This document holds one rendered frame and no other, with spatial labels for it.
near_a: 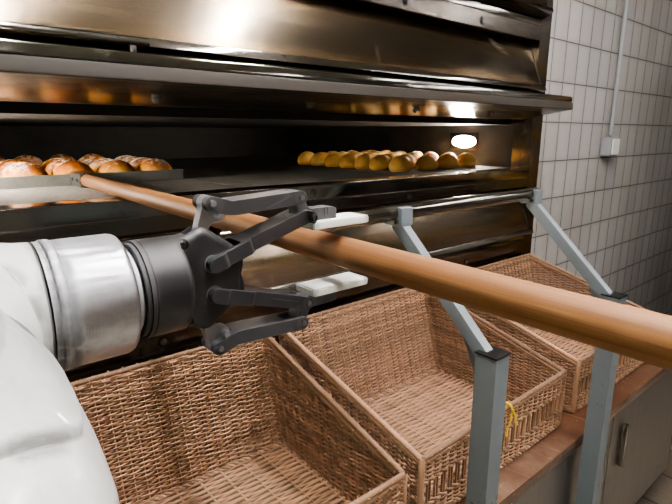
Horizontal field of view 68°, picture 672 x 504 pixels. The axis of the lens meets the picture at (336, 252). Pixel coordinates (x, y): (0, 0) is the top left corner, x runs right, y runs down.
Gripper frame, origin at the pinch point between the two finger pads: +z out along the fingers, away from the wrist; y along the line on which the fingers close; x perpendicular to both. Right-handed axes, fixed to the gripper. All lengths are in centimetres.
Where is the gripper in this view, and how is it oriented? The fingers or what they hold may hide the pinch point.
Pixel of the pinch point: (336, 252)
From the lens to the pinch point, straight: 50.1
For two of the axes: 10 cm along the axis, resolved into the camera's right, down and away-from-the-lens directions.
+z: 7.7, -1.4, 6.3
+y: 0.0, 9.7, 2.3
